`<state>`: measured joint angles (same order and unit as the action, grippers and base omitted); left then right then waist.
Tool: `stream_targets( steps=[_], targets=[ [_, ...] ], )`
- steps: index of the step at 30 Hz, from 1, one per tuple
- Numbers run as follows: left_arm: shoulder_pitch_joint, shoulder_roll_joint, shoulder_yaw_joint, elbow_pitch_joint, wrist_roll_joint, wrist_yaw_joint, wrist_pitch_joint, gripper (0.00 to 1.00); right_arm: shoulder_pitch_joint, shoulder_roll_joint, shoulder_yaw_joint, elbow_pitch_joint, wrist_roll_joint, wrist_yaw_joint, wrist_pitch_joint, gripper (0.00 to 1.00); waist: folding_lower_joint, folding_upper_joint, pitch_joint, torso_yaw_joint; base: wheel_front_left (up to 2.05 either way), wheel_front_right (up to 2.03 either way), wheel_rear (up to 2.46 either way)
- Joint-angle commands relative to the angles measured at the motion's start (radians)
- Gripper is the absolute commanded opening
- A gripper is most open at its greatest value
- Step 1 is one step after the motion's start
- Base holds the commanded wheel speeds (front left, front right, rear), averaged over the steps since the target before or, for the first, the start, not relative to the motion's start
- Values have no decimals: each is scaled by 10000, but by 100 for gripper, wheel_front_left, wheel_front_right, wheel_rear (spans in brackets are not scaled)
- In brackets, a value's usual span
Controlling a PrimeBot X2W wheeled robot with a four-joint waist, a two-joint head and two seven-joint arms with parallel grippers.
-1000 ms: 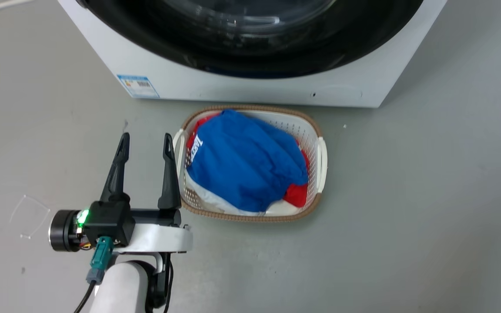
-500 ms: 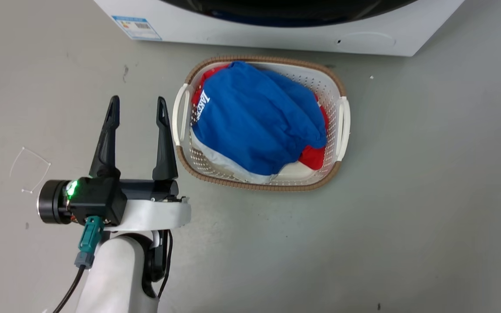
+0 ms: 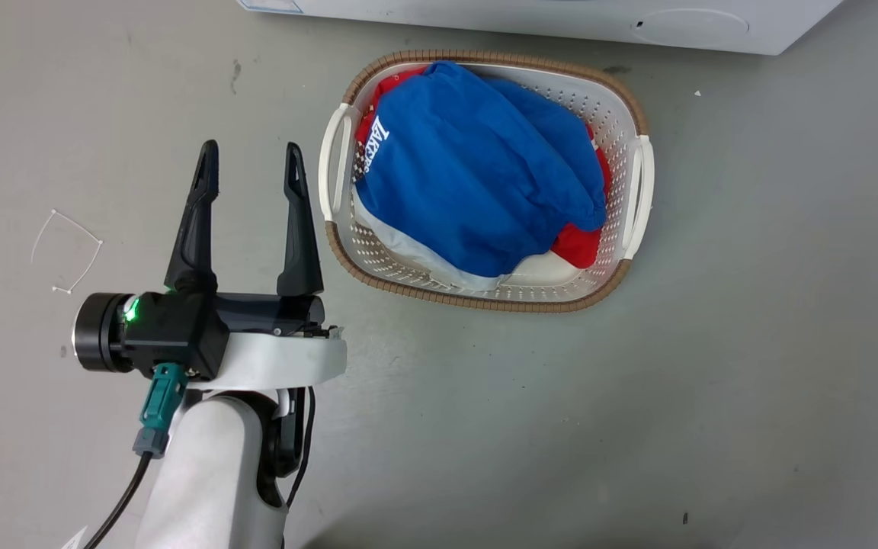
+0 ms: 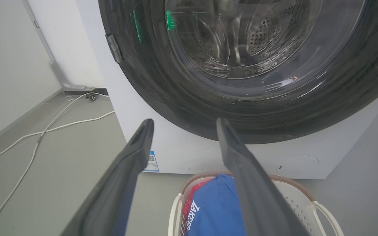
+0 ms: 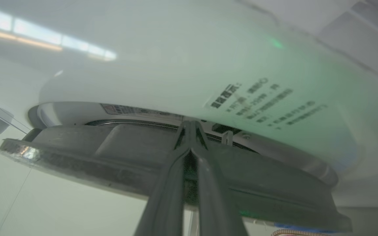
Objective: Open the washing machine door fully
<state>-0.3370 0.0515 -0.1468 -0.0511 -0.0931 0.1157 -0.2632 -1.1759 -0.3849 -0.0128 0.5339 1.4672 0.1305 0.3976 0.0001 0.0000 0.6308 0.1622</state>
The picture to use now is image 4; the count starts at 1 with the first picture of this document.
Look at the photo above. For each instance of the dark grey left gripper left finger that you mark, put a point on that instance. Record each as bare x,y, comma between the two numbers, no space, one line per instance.
116,183

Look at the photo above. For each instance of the black round washing machine door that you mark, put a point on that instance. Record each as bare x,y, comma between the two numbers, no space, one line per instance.
248,65

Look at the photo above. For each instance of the red garment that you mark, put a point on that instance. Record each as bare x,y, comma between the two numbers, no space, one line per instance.
191,198

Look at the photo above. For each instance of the white washing machine body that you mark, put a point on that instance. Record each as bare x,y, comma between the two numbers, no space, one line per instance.
182,154

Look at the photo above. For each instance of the white plastic laundry basket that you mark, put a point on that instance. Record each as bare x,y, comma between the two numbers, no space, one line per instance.
294,200

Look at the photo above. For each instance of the blue Lakers shirt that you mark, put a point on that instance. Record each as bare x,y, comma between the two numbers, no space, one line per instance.
217,209

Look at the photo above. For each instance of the grey metal stand leg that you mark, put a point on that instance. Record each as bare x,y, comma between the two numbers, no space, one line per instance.
49,49

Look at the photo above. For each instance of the small black caster wheel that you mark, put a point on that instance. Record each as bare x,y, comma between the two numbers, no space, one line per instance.
92,96

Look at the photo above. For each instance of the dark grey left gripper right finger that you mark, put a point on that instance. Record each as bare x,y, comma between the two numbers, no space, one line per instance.
254,190

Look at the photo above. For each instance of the blue white energy label sticker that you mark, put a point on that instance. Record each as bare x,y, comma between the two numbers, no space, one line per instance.
151,161

